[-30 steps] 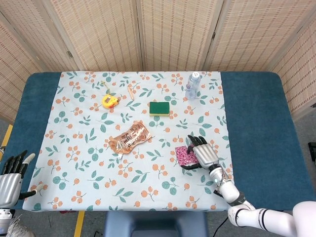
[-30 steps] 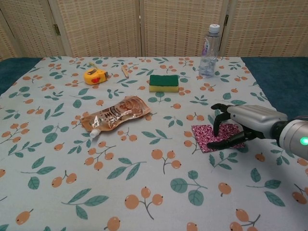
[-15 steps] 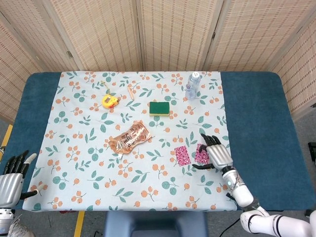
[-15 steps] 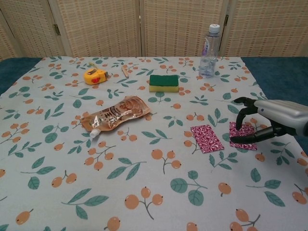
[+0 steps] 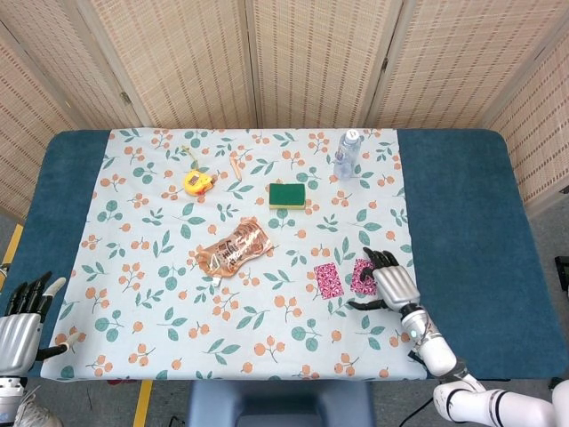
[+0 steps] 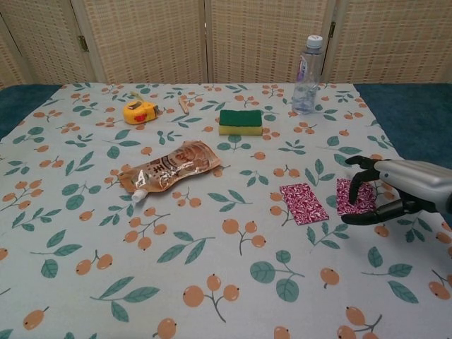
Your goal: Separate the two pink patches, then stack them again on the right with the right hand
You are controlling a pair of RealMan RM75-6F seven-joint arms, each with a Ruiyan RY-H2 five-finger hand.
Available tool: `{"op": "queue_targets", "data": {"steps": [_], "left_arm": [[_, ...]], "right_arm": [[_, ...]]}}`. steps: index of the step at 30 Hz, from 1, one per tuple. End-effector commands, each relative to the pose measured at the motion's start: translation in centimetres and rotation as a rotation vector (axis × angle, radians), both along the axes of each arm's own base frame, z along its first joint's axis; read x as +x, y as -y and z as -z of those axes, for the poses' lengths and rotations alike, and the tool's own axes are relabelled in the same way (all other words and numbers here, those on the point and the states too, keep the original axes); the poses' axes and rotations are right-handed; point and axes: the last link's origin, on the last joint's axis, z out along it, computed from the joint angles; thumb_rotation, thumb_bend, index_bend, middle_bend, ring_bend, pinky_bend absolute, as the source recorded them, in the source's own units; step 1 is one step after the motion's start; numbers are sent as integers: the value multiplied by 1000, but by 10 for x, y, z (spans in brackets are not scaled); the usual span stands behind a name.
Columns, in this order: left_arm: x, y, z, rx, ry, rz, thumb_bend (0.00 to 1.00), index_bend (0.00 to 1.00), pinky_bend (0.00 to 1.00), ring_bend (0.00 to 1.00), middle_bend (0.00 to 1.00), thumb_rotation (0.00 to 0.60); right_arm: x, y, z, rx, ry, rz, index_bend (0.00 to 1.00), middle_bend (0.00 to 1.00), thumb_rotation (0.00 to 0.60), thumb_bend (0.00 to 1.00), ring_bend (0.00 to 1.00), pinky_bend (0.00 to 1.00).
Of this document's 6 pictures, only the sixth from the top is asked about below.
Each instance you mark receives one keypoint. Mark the floral orange fruit tablecloth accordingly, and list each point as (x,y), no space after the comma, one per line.
(226,247)

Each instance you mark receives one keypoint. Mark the brown spouted sauce pouch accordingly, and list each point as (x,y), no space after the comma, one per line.
(169,169)

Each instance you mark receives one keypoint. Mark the brass screen hinge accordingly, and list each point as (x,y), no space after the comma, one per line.
(83,43)
(332,30)

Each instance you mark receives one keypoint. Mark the clear plastic water bottle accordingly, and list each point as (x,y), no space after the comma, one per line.
(306,88)

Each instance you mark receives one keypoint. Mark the green yellow sponge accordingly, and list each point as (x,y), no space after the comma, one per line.
(240,118)

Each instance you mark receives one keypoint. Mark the yellow tape measure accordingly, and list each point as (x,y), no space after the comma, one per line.
(137,112)

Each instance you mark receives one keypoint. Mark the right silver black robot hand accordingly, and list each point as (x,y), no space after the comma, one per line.
(416,183)

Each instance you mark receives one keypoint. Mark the woven rattan screen panel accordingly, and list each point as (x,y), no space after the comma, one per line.
(46,42)
(395,39)
(261,39)
(8,63)
(148,39)

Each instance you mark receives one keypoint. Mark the red patterned card packet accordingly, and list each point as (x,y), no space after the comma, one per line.
(303,204)

